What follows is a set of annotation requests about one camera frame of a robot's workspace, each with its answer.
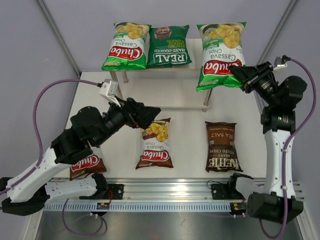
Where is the aluminium mounting rail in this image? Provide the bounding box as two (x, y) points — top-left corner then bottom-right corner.
(42, 164), (241, 203)

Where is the two-tier beige wooden shelf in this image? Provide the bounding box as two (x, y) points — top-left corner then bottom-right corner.
(103, 38), (213, 112)

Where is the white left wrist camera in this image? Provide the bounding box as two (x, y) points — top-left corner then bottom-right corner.
(99, 78), (121, 107)

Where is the green REAL chips bag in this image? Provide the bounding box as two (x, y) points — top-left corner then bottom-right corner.
(146, 25), (192, 69)

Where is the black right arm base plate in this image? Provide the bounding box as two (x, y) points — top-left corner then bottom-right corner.
(206, 180), (246, 201)

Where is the white slotted cable duct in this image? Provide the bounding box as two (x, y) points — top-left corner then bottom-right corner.
(44, 201), (231, 213)

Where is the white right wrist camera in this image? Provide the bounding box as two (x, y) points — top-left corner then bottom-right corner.
(273, 56), (288, 71)

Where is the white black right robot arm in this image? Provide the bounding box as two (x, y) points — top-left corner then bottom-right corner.
(226, 62), (307, 224)

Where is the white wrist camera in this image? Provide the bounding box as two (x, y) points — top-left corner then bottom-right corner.
(273, 56), (288, 71)
(99, 78), (121, 107)

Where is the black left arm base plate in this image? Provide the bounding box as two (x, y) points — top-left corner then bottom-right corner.
(79, 183), (125, 200)

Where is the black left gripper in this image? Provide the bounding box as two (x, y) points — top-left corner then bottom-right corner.
(93, 95), (161, 147)

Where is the brown Kettle sea salt bag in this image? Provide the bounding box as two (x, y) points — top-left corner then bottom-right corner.
(205, 121), (243, 172)

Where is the brown Chuba barbeque bag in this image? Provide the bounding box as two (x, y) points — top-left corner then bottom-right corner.
(135, 117), (174, 170)
(69, 147), (107, 181)

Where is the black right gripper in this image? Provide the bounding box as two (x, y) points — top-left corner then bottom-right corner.
(228, 62), (280, 108)

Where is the green Chuba cassava chips bag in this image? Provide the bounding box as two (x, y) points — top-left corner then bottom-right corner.
(101, 21), (151, 71)

